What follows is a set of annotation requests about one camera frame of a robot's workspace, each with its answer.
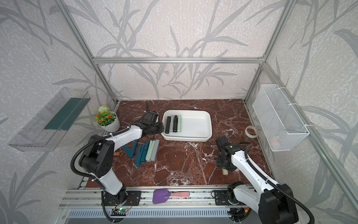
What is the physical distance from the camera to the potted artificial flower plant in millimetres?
899

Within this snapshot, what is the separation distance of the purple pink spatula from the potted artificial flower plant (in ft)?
1.69

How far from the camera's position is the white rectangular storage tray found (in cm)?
95
